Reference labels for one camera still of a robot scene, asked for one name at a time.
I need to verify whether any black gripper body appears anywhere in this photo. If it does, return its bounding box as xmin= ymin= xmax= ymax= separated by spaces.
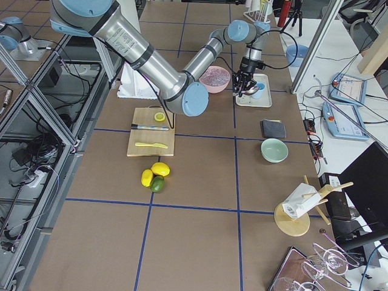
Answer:
xmin=233 ymin=56 xmax=263 ymax=84

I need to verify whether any lemon slice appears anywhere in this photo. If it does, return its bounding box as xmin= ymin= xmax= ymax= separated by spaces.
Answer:
xmin=154 ymin=112 xmax=166 ymax=122

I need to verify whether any clear fake ice cubes pile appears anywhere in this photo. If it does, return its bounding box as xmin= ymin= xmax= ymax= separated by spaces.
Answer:
xmin=201 ymin=67 xmax=230 ymax=87

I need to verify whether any wooden mug tree stand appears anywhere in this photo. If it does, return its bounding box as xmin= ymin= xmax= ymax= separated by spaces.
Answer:
xmin=274 ymin=175 xmax=353 ymax=237

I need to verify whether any black monitor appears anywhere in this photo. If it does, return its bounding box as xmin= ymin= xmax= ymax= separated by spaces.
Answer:
xmin=328 ymin=142 xmax=387 ymax=250

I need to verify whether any metal ice scoop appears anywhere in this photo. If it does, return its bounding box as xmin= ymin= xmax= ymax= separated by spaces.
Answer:
xmin=244 ymin=85 xmax=259 ymax=96

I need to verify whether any yellow lemon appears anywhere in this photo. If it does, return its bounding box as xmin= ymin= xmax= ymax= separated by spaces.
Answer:
xmin=141 ymin=169 xmax=154 ymax=187
xmin=150 ymin=162 xmax=170 ymax=176

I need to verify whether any green ceramic bowl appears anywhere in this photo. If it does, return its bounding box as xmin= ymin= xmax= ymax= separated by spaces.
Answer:
xmin=261 ymin=138 xmax=289 ymax=163

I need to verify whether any red bottle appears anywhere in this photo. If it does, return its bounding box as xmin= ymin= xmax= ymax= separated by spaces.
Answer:
xmin=277 ymin=0 xmax=292 ymax=28

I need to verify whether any light blue plastic cup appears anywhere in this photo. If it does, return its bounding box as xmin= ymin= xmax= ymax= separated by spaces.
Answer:
xmin=252 ymin=82 xmax=266 ymax=99

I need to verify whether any pink plastic bowl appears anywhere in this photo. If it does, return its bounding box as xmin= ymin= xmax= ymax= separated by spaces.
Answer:
xmin=199 ymin=65 xmax=230 ymax=93

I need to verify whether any metal cylinder rod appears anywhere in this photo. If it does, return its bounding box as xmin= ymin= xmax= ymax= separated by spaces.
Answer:
xmin=131 ymin=124 xmax=170 ymax=131

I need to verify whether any blue bowl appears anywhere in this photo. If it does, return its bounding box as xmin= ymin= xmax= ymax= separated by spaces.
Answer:
xmin=286 ymin=44 xmax=309 ymax=67

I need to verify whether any yellow plastic knife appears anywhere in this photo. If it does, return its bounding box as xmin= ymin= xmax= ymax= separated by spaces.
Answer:
xmin=135 ymin=142 xmax=168 ymax=149

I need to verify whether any dark grey folded cloth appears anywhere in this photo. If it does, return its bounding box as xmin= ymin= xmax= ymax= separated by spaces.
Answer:
xmin=260 ymin=119 xmax=287 ymax=139

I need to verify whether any green lime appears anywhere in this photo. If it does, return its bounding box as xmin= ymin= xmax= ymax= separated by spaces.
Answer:
xmin=150 ymin=176 xmax=165 ymax=193

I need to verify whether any white wire cup rack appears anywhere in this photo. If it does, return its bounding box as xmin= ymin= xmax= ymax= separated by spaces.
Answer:
xmin=243 ymin=0 xmax=273 ymax=23

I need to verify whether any white paper carton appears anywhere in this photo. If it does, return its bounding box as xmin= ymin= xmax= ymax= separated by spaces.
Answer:
xmin=282 ymin=183 xmax=321 ymax=219

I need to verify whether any blue teach pendant tablet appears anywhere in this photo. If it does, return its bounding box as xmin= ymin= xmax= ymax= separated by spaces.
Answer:
xmin=329 ymin=73 xmax=367 ymax=107

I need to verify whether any wooden cutting board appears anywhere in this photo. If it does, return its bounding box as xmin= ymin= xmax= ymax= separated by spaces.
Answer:
xmin=127 ymin=107 xmax=175 ymax=157

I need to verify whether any cream bear tray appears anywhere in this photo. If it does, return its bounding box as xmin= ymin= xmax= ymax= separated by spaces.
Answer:
xmin=235 ymin=73 xmax=272 ymax=108

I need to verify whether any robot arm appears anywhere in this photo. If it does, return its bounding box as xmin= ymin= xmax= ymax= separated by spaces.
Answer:
xmin=50 ymin=1 xmax=270 ymax=116
xmin=1 ymin=16 xmax=38 ymax=56

